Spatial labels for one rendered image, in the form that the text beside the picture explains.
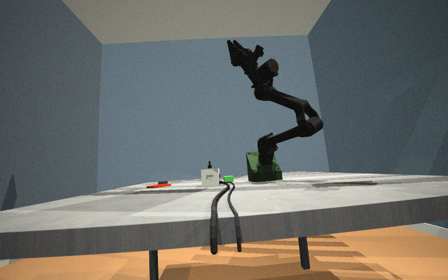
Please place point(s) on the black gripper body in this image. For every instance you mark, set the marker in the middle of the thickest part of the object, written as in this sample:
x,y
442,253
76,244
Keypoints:
x,y
245,62

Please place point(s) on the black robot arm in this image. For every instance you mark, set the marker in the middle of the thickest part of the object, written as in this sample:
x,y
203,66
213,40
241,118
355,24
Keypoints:
x,y
262,79

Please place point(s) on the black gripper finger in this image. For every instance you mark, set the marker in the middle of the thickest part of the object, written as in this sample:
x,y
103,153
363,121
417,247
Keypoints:
x,y
239,46
233,50

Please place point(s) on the green block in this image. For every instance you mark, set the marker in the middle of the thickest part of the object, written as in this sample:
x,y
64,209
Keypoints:
x,y
228,178

